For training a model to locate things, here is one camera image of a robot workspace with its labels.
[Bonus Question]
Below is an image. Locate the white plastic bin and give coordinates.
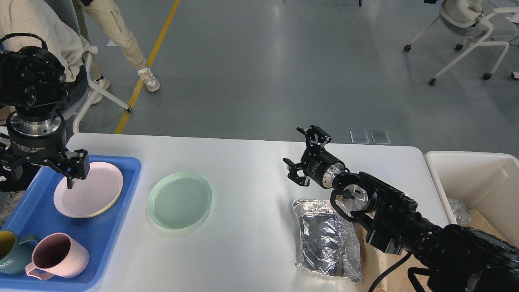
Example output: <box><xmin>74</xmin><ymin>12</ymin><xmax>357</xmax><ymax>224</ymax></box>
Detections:
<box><xmin>425</xmin><ymin>151</ymin><xmax>519</xmax><ymax>246</ymax></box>

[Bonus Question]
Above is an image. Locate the pink ceramic mug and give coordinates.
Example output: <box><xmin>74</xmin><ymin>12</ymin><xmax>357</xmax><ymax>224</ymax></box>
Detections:
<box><xmin>25</xmin><ymin>232</ymin><xmax>90</xmax><ymax>281</ymax></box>

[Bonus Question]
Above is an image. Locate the left floor socket plate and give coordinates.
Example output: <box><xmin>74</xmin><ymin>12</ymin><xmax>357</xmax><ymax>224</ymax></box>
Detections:
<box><xmin>349</xmin><ymin>131</ymin><xmax>370</xmax><ymax>144</ymax></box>

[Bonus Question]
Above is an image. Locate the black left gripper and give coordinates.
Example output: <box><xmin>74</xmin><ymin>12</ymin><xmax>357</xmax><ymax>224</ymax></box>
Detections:
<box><xmin>0</xmin><ymin>112</ymin><xmax>90</xmax><ymax>190</ymax></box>

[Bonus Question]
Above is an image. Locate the white office chair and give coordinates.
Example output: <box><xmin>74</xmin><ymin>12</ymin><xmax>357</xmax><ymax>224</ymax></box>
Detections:
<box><xmin>403</xmin><ymin>0</ymin><xmax>518</xmax><ymax>86</ymax></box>

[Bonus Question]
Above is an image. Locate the right floor socket plate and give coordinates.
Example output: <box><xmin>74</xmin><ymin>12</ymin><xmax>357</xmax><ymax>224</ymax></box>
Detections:
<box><xmin>370</xmin><ymin>131</ymin><xmax>391</xmax><ymax>145</ymax></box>

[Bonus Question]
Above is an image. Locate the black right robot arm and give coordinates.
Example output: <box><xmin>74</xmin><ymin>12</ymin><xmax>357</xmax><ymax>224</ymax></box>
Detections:
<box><xmin>283</xmin><ymin>125</ymin><xmax>518</xmax><ymax>292</ymax></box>

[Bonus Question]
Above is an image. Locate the green ceramic plate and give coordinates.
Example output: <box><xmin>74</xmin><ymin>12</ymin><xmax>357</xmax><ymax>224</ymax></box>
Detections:
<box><xmin>147</xmin><ymin>172</ymin><xmax>212</xmax><ymax>231</ymax></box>

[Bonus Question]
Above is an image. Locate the brown paper bag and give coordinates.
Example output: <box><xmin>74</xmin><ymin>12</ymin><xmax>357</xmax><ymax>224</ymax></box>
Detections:
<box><xmin>355</xmin><ymin>209</ymin><xmax>511</xmax><ymax>292</ymax></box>

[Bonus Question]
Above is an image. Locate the person in cream sweater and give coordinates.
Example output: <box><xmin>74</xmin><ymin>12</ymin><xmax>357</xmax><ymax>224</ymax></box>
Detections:
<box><xmin>0</xmin><ymin>0</ymin><xmax>87</xmax><ymax>224</ymax></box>

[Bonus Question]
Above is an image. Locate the blue plastic tray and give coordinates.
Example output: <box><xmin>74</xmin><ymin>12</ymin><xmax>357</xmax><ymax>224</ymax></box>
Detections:
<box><xmin>0</xmin><ymin>155</ymin><xmax>142</xmax><ymax>292</ymax></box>

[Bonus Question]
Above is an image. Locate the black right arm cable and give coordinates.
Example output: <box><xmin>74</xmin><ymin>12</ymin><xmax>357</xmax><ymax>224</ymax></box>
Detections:
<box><xmin>367</xmin><ymin>251</ymin><xmax>412</xmax><ymax>292</ymax></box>

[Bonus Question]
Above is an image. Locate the silver foil bag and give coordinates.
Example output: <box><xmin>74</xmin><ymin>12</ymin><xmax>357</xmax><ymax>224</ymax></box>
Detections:
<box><xmin>292</xmin><ymin>200</ymin><xmax>364</xmax><ymax>283</ymax></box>

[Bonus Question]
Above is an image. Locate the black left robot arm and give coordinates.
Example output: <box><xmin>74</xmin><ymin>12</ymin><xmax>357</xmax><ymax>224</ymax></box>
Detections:
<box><xmin>1</xmin><ymin>40</ymin><xmax>90</xmax><ymax>189</ymax></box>

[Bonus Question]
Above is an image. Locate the floor socket plate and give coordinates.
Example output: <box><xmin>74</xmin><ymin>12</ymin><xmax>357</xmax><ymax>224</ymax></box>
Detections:
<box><xmin>370</xmin><ymin>131</ymin><xmax>391</xmax><ymax>145</ymax></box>
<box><xmin>349</xmin><ymin>131</ymin><xmax>370</xmax><ymax>144</ymax></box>

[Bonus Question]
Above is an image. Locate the pink ceramic plate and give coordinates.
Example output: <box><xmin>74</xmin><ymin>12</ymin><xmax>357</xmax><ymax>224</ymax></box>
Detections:
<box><xmin>54</xmin><ymin>161</ymin><xmax>124</xmax><ymax>218</ymax></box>

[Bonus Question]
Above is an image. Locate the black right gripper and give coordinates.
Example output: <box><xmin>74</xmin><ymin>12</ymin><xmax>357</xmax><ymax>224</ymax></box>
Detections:
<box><xmin>283</xmin><ymin>125</ymin><xmax>345</xmax><ymax>189</ymax></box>

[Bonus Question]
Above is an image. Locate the white chair near person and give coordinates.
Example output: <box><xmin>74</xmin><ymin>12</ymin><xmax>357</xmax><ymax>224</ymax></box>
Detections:
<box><xmin>45</xmin><ymin>0</ymin><xmax>133</xmax><ymax>135</ymax></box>

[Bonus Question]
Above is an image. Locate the dark green ceramic mug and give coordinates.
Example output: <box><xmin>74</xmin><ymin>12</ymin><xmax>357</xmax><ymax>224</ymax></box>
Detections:
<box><xmin>0</xmin><ymin>230</ymin><xmax>40</xmax><ymax>275</ymax></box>

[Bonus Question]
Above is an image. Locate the person in beige trousers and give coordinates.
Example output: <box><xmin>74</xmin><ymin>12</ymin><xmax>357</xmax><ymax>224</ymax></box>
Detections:
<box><xmin>72</xmin><ymin>0</ymin><xmax>161</xmax><ymax>92</ymax></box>

